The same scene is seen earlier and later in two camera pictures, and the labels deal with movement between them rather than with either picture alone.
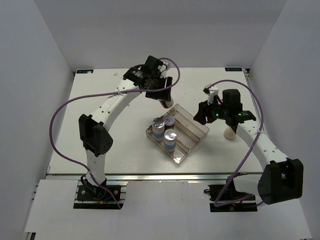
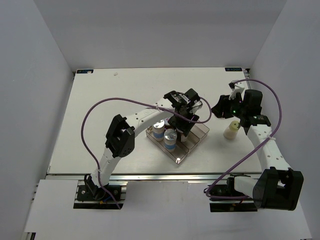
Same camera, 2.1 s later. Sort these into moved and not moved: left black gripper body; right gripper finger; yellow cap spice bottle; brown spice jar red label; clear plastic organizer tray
Moved: left black gripper body; brown spice jar red label; right gripper finger
Not moved: yellow cap spice bottle; clear plastic organizer tray
